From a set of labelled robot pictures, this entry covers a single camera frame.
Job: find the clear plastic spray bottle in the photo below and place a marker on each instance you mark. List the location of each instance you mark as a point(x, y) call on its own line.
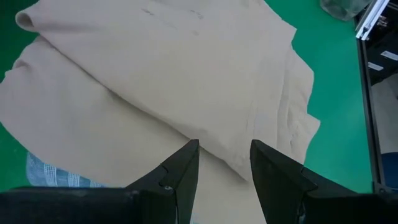
point(343, 7)

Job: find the silver frame bracket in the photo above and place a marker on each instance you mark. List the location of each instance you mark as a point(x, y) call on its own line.
point(371, 18)

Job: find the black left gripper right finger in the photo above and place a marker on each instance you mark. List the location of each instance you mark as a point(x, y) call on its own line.
point(311, 205)

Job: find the green work mat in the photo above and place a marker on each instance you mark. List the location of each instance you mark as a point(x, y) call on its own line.
point(335, 93)

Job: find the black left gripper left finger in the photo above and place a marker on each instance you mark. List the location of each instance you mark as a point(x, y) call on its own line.
point(124, 205)

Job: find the beige trousers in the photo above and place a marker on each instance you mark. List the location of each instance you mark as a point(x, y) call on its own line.
point(155, 93)

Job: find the blue white striped towel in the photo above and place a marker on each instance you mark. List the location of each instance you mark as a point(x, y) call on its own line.
point(56, 175)

